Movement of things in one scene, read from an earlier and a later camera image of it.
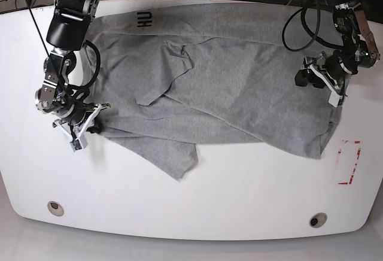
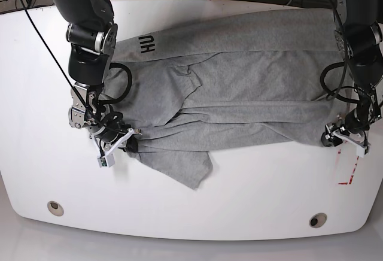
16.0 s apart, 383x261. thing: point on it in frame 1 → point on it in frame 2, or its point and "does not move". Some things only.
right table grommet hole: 318,220 does not move
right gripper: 333,66 → 353,129
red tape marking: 359,151 does not move
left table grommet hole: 55,208 does not move
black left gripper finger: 97,128 → 131,144
